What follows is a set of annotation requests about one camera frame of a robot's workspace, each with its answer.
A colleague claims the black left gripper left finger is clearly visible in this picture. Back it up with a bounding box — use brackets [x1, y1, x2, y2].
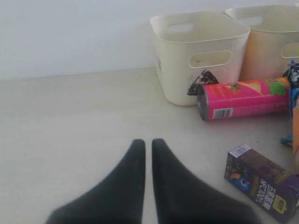
[46, 139, 145, 224]

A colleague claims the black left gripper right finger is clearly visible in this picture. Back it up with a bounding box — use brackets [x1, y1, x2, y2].
[152, 139, 261, 224]

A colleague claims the purple drink carton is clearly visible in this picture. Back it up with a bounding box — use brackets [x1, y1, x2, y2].
[224, 144, 299, 224]

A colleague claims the pink Lays chips can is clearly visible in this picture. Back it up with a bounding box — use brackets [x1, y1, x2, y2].
[198, 77, 290, 120]

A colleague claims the orange instant noodle packet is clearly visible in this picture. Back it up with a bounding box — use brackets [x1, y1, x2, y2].
[292, 116, 299, 175]

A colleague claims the blue instant noodle packet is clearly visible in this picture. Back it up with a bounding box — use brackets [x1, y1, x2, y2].
[279, 59, 299, 147]

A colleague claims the cream left plastic bin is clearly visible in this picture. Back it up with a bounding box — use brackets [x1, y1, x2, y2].
[149, 12, 250, 106]

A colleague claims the cream plastic bin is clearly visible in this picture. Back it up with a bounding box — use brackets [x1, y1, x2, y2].
[149, 12, 250, 106]
[225, 5, 299, 81]

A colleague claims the cream middle plastic bin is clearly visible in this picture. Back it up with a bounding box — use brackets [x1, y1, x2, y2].
[225, 5, 299, 81]

